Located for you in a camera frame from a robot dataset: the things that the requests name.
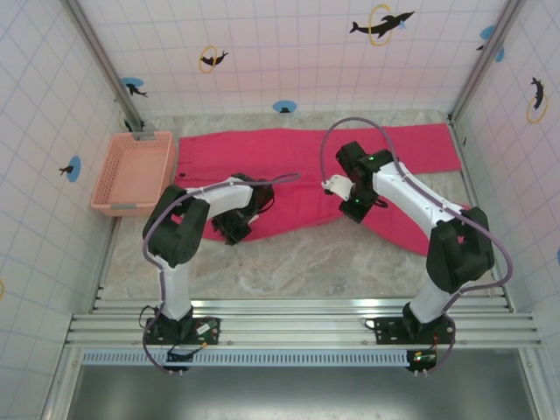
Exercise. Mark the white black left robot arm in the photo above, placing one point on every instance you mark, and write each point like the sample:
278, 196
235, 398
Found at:
175, 289

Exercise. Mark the aluminium corner post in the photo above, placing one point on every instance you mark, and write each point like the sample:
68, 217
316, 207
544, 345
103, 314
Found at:
485, 65
105, 65

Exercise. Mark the aluminium table side rail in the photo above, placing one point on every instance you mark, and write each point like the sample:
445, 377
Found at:
466, 162
105, 262

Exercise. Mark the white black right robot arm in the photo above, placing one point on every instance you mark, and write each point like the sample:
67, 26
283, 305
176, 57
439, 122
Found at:
407, 188

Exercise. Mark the sticker behind corner post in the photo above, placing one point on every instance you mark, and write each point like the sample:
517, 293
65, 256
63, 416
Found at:
127, 124

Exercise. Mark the pink plastic basket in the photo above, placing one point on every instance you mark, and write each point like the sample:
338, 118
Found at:
131, 175

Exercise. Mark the blue oval shark sticker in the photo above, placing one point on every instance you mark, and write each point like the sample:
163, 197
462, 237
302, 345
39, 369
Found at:
131, 85

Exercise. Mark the pink long pants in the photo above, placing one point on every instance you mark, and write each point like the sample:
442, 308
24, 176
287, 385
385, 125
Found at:
284, 149

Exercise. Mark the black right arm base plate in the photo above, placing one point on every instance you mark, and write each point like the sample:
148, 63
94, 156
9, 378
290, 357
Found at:
387, 332

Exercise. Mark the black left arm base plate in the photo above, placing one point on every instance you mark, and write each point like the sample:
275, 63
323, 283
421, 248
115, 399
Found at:
153, 334

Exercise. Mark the blue patch sticker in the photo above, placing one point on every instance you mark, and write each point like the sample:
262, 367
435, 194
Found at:
487, 31

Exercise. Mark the blue oval fin sticker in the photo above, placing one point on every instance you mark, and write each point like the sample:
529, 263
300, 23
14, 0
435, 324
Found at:
284, 106

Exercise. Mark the aluminium mounting rail frame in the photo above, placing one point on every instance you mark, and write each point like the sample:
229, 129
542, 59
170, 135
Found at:
284, 324

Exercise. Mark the blue oval dolphin sticker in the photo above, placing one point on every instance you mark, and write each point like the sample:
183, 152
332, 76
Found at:
73, 168

